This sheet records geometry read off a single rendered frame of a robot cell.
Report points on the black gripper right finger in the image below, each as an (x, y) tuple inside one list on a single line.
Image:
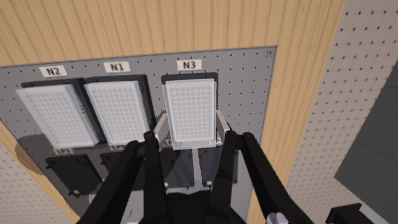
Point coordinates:
[(275, 203)]

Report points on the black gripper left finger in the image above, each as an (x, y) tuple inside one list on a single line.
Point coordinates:
[(110, 202)]

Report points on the black l-shaped nest bracket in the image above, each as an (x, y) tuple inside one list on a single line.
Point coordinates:
[(193, 76)]

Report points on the black l-shaped nest locator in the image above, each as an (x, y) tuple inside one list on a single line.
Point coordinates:
[(79, 88)]

